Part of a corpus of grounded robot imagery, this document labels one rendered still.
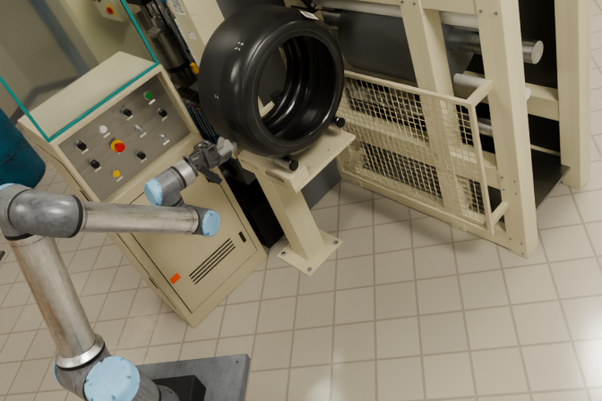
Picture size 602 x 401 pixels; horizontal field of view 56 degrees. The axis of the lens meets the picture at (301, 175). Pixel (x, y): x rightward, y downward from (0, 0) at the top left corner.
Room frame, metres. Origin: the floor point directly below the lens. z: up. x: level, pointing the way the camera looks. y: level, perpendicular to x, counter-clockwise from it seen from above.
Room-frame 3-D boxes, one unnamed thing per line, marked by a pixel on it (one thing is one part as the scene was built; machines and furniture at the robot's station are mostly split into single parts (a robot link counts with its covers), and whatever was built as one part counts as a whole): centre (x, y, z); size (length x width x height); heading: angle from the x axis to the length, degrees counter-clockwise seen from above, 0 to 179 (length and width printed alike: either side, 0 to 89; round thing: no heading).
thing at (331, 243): (2.19, 0.12, 0.01); 0.27 x 0.27 x 0.02; 29
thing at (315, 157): (1.98, -0.03, 0.80); 0.37 x 0.36 x 0.02; 119
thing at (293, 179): (1.91, 0.10, 0.83); 0.36 x 0.09 x 0.06; 29
